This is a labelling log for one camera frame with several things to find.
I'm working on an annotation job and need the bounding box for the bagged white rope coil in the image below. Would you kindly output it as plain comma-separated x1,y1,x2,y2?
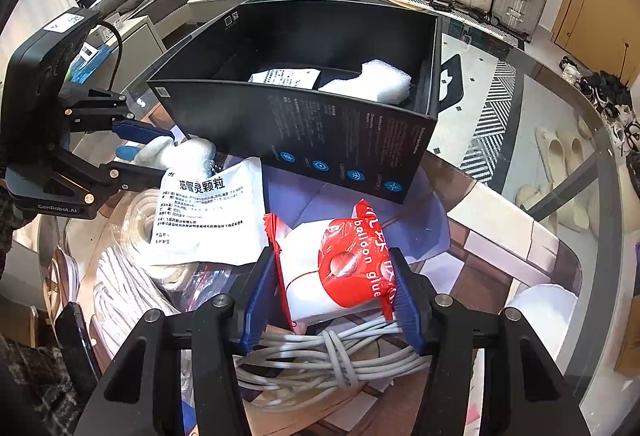
106,188,202,292

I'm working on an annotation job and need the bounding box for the white medicine sachet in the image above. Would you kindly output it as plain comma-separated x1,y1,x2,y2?
151,158,268,266

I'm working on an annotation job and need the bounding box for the white cable bundle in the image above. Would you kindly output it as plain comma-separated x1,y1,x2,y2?
232,317,434,407

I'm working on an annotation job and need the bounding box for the red white balloon glue packet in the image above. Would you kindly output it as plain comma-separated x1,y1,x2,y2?
264,200,396,334

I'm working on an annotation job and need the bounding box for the white foam block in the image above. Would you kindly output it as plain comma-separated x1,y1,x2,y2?
319,59,411,104

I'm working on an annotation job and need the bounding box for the plaid sleeve forearm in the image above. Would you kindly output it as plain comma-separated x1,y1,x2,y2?
0,190,101,436

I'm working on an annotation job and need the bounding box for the small grey side cabinet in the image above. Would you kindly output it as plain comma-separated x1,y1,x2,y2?
70,16,166,92

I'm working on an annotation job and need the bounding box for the anime printed desk mat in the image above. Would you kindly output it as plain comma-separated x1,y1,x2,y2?
41,110,584,436

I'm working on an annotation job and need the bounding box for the black cardboard box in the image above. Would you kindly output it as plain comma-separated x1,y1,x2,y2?
149,0,463,203

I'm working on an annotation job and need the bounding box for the beige slippers pair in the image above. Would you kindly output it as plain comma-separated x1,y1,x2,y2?
514,114,596,234

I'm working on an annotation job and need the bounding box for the pile of shoes on floor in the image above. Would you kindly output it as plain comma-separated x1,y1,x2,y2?
559,56,639,156

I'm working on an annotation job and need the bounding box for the wooden door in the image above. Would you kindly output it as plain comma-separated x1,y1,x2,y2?
553,0,639,86

